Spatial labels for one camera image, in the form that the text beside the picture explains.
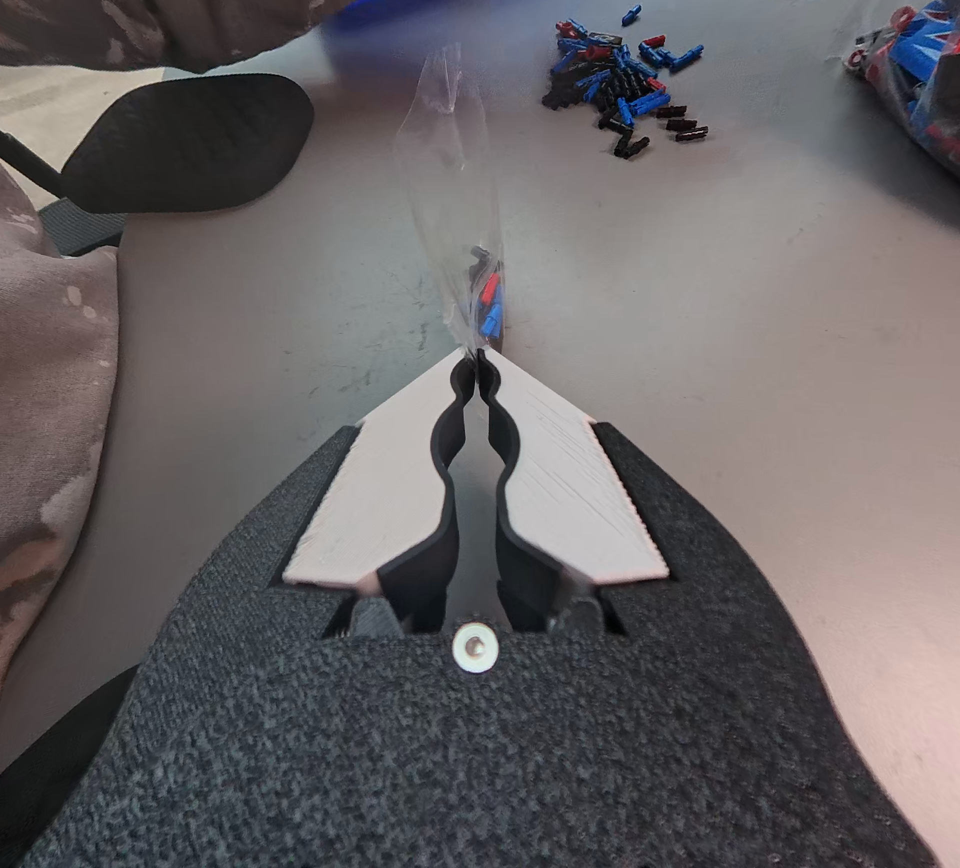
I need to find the pile of toy pins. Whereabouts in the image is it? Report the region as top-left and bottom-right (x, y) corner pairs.
(541, 4), (711, 161)

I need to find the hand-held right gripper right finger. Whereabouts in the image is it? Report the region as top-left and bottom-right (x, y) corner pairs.
(477, 348), (670, 633)

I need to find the large clear bag of bricks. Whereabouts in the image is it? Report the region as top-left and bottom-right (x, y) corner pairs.
(841, 0), (960, 179)

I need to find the person's camouflage clothing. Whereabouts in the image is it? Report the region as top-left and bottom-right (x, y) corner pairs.
(0, 159), (123, 685)

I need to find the small clear plastic bag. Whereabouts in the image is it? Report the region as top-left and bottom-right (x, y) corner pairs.
(395, 41), (513, 361)

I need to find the black chair armrest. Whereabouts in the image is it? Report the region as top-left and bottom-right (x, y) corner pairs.
(0, 73), (316, 215)

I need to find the black chair seat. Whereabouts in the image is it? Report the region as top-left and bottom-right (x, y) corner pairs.
(36, 196), (130, 258)

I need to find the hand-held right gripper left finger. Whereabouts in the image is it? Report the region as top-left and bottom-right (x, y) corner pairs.
(283, 348), (477, 633)

